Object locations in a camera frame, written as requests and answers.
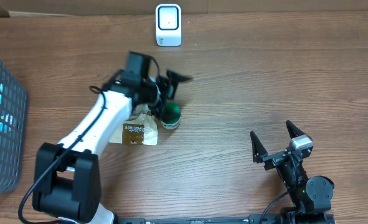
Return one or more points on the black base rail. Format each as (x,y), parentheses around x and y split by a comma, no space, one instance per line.
(196,221)

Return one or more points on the beige brown snack bag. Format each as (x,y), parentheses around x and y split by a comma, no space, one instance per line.
(140,129)

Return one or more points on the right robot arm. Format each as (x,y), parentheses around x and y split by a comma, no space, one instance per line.
(306,199)

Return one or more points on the cardboard backboard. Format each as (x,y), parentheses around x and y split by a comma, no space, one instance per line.
(125,7)

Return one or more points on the grey plastic mesh basket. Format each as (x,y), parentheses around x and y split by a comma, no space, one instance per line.
(14,105)

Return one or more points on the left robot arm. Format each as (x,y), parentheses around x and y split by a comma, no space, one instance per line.
(67,183)

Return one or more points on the green lid jar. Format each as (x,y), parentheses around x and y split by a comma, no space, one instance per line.
(171,115)

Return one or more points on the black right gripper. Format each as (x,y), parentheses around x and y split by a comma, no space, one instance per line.
(261,154)

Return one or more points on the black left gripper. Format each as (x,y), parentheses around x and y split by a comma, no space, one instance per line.
(167,88)

